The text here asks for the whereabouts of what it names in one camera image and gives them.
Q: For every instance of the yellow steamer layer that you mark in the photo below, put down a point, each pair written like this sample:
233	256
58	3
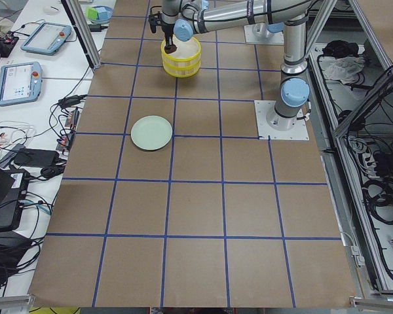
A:
181	72
187	53

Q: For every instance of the teach pendant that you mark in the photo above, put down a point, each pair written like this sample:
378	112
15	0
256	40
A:
20	83
47	39

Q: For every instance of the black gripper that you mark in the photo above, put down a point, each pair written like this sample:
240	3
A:
167	30

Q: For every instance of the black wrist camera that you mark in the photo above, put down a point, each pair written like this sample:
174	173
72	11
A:
154	21

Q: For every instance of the green foam cube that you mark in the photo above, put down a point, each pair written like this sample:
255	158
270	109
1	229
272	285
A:
91	13

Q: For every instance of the white crumpled cloth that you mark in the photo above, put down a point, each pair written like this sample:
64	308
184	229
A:
345	70

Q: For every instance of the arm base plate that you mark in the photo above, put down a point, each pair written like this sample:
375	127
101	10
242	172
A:
268	34
271	126

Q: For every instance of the black power adapter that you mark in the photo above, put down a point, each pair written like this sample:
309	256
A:
96	27

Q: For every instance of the blue foam cube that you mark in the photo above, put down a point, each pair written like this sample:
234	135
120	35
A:
102	14

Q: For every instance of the brown steamed bun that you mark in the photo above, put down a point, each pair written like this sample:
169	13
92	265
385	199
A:
168	49

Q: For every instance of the lower teach pendant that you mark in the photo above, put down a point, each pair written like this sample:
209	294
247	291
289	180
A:
20	83

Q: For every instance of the blue plate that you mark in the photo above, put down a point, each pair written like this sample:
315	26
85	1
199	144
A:
110	11

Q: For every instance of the black power brick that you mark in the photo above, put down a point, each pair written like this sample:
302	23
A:
35	157

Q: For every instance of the upper teach pendant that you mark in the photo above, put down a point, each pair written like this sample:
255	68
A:
47	39

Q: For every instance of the light green plate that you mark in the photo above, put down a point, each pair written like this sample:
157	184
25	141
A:
151	132

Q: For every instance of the aluminium frame post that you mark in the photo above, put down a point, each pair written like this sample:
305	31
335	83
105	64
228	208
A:
78	21

